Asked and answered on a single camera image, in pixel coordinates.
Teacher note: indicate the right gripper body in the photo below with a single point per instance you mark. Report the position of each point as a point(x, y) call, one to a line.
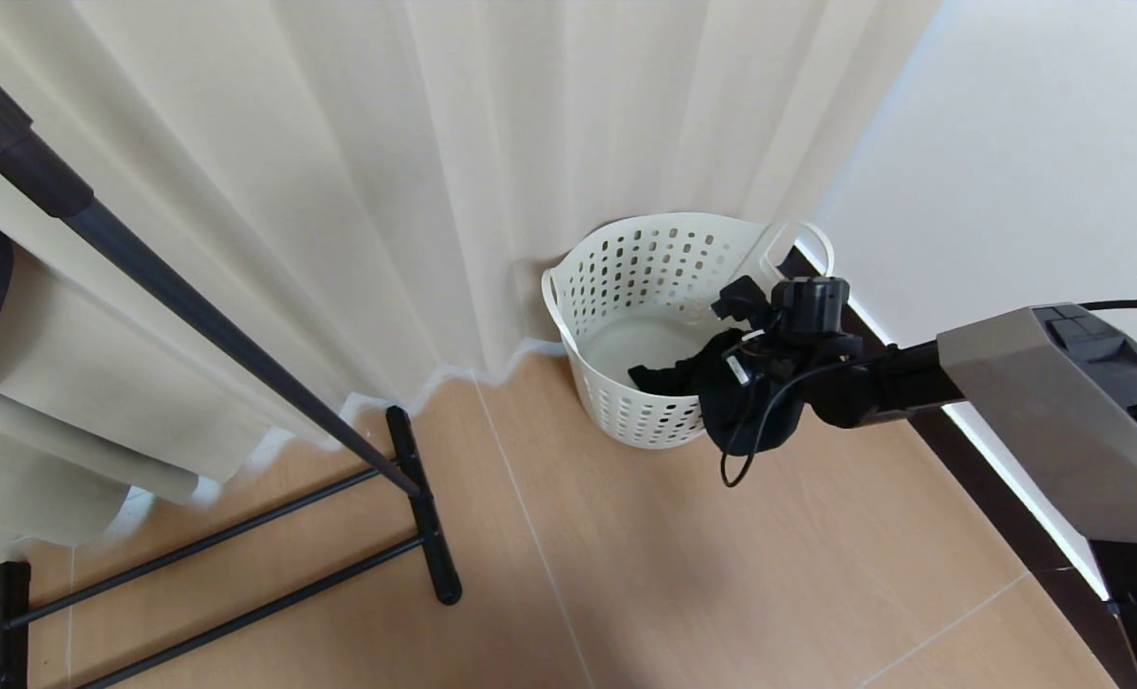
point(769, 359)

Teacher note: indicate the black clothes rack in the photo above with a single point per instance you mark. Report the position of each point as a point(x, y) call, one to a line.
point(147, 273)

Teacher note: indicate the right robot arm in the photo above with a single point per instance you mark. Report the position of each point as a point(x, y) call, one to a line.
point(1057, 411)

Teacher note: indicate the beige curtain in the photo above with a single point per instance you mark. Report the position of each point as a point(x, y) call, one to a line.
point(387, 144)

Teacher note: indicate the black garment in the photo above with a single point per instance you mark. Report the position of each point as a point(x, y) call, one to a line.
point(760, 431)

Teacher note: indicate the white laundry basket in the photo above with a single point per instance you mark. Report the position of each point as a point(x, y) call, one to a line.
point(626, 268)

